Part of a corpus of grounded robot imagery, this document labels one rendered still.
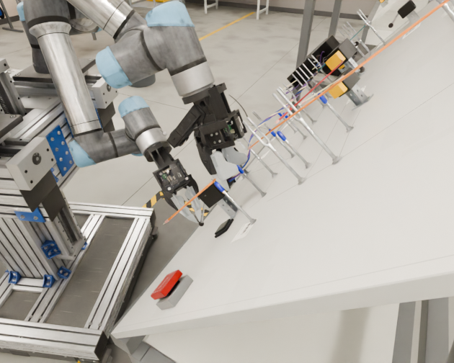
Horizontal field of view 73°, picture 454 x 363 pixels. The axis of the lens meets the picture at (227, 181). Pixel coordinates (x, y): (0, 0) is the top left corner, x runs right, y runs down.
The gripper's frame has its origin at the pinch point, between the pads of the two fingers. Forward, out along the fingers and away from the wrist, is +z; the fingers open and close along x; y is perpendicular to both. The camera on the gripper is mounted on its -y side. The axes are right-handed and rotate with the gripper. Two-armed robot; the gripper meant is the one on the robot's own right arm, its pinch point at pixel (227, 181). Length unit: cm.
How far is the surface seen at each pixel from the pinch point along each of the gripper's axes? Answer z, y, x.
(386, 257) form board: -7.0, 32.1, -34.0
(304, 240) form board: -3.0, 23.4, -26.2
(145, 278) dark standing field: 71, -106, 42
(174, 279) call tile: 5.7, -2.3, -23.7
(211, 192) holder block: 1.1, -3.5, -2.1
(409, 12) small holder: -15, 41, 59
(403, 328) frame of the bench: 53, 27, 7
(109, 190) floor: 33, -166, 96
